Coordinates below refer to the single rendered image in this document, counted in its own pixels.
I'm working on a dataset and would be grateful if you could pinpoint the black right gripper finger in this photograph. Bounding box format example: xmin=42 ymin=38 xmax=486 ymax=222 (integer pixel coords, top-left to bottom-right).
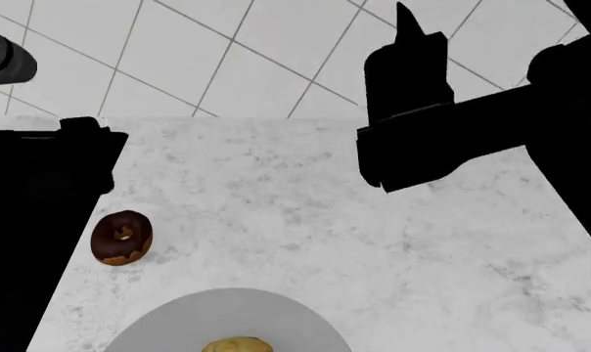
xmin=395 ymin=0 xmax=428 ymax=39

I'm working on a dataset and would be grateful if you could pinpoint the round grey plate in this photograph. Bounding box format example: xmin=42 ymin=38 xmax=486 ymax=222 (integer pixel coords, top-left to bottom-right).
xmin=103 ymin=287 xmax=353 ymax=352

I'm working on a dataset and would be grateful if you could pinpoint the yellow muffin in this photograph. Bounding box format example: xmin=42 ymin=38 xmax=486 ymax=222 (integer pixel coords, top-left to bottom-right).
xmin=200 ymin=335 xmax=274 ymax=352

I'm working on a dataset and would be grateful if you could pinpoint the chocolate glazed donut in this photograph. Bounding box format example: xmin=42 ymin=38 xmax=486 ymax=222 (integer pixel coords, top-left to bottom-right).
xmin=90 ymin=209 xmax=155 ymax=267

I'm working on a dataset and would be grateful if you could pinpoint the grey rounded appliance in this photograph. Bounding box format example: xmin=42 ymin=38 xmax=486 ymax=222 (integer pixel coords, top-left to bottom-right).
xmin=0 ymin=32 xmax=39 ymax=88

